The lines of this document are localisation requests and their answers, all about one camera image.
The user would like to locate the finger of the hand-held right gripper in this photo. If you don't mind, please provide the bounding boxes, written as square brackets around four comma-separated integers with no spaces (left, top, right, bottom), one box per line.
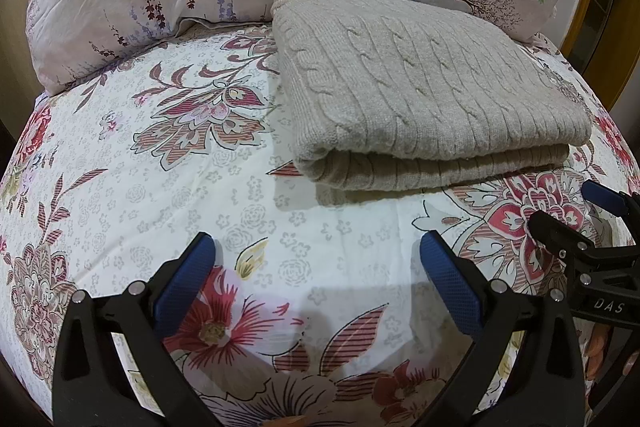
[527,209,597,259]
[581,180,640,229]

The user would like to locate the floral bed sheet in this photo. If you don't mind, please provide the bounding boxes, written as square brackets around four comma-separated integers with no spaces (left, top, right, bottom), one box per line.
[0,19,640,427]

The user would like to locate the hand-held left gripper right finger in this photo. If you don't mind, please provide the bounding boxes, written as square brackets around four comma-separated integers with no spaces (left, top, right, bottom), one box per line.
[419,229,586,427]

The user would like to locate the beige cable-knit sweater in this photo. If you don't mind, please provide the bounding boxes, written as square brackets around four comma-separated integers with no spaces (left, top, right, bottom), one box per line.
[271,0,594,207]

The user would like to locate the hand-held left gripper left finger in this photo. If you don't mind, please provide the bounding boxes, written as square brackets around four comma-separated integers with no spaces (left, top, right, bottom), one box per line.
[52,232,221,427]

